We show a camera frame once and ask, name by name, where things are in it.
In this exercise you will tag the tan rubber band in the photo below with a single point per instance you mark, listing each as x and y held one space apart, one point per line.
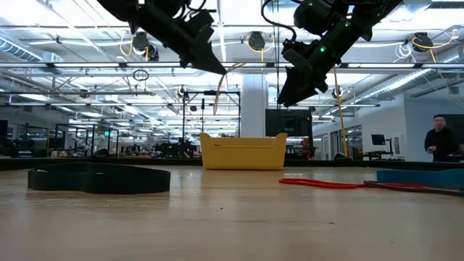
217 90

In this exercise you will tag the red rubber band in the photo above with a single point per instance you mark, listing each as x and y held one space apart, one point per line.
319 183

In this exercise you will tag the blue rubber band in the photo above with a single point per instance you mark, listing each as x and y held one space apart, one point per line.
417 177

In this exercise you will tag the black rubber band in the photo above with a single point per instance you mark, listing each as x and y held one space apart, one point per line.
108 183

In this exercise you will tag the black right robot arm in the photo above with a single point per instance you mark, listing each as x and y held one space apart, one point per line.
373 11

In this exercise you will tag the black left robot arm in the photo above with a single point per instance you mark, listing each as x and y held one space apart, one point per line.
116 5

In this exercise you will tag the yellow plastic bin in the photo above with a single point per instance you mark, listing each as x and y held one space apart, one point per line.
243 156

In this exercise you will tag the white building column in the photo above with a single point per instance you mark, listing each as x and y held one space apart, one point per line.
253 108

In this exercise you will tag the black computer monitor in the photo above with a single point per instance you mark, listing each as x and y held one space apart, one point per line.
378 139

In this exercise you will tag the person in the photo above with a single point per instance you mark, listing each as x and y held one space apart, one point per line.
440 141

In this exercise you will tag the black metal station frame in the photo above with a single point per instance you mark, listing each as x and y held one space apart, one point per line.
184 119

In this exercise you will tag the silver ventilation duct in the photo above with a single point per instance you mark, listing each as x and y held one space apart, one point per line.
398 81
18 49

